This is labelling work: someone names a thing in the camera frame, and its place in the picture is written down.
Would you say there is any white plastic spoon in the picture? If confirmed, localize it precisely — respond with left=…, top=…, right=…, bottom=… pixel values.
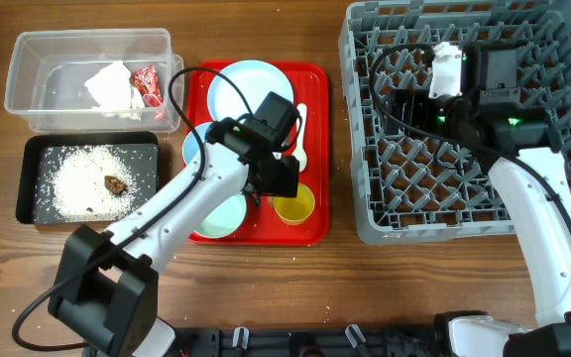
left=292, top=103, right=307, bottom=172

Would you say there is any yellow plastic cup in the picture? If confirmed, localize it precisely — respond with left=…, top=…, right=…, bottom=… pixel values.
left=274, top=183, right=315, bottom=225

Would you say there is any mint green bowl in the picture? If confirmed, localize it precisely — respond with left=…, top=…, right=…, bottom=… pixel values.
left=194, top=194, right=247, bottom=239

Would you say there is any light blue bowl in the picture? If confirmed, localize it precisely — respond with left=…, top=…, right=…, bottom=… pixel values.
left=182, top=122, right=212, bottom=165

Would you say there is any dark food scrap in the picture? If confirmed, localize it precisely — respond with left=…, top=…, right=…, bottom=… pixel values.
left=104, top=176, right=127, bottom=195

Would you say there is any white rice pile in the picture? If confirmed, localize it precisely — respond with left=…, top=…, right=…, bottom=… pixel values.
left=33, top=145, right=151, bottom=224

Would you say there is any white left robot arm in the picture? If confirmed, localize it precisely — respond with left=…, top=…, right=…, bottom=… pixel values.
left=48, top=92, right=301, bottom=356

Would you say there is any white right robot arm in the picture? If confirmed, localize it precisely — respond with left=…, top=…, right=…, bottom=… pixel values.
left=373, top=42, right=571, bottom=356

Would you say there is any grey dishwasher rack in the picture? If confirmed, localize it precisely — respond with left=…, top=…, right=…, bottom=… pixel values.
left=338, top=1, right=571, bottom=245

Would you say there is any black waste tray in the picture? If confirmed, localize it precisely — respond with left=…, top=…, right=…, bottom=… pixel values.
left=16, top=132, right=160, bottom=225

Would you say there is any red plastic tray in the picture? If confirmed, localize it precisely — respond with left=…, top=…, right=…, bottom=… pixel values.
left=189, top=61, right=331, bottom=246

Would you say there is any light blue plate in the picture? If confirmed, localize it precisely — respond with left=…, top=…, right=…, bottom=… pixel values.
left=206, top=59, right=295, bottom=125

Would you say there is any red snack wrapper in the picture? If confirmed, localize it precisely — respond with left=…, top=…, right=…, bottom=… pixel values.
left=132, top=64, right=164, bottom=107

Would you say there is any white crumpled tissue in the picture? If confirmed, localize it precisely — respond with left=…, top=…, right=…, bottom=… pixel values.
left=84, top=60, right=145, bottom=121

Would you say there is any clear plastic bin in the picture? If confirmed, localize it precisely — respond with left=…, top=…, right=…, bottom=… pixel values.
left=4, top=28, right=183, bottom=134

